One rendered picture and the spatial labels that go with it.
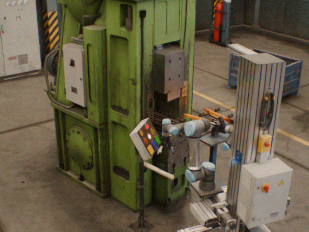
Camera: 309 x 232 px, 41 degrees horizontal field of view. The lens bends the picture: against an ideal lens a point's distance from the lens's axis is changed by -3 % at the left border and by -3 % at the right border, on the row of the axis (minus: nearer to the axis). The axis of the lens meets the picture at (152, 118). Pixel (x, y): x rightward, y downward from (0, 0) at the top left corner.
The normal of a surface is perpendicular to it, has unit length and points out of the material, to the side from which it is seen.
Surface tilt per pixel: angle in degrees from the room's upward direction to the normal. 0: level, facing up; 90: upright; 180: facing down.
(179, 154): 90
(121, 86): 89
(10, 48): 89
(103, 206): 0
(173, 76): 90
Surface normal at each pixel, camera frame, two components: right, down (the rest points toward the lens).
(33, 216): 0.01, -0.91
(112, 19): -0.69, 0.28
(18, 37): 0.59, 0.34
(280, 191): 0.36, 0.41
